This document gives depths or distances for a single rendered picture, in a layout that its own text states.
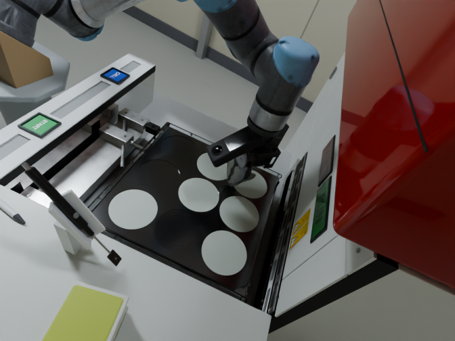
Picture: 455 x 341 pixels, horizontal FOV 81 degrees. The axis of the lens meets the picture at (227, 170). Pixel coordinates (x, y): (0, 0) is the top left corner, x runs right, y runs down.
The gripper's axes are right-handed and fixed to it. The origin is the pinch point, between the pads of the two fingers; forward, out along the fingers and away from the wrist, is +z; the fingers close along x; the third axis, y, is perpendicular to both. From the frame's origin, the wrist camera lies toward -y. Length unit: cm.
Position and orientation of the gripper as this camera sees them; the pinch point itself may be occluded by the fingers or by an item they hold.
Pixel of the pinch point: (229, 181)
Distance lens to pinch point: 67.1
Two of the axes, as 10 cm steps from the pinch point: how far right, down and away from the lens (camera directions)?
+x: -3.4, -7.7, 5.4
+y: 9.0, -1.0, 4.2
